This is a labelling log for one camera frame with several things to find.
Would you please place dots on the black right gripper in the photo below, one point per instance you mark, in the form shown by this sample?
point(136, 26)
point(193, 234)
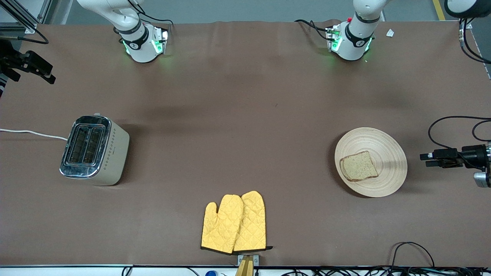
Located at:
point(8, 58)

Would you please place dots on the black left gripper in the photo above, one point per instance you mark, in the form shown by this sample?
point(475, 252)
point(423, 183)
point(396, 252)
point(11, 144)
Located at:
point(473, 155)

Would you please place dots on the round light wooden plate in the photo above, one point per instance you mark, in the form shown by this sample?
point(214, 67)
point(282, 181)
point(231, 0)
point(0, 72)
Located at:
point(387, 153)

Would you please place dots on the toast slice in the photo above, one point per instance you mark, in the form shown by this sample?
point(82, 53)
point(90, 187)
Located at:
point(358, 166)

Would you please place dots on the chrome two-slot toaster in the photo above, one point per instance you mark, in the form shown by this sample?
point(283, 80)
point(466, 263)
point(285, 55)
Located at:
point(115, 153)

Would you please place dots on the small white paper tag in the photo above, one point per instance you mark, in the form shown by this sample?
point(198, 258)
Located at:
point(390, 33)

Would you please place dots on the yellow quilted oven mitt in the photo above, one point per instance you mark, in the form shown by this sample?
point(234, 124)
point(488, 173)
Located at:
point(224, 226)
point(253, 222)

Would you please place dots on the brown table cover sheet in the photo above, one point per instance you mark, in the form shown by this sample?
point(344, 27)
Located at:
point(245, 115)

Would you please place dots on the wooden stick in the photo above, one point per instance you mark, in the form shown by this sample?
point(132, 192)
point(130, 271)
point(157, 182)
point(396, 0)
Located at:
point(245, 268)

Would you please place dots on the blue round cap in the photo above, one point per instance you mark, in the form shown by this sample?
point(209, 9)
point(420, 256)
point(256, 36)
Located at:
point(211, 273)

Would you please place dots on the aluminium frame profile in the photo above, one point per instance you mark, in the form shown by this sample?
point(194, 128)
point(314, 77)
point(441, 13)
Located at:
point(15, 27)

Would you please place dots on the grey metal bracket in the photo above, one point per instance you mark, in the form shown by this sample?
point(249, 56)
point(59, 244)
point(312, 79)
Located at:
point(256, 260)

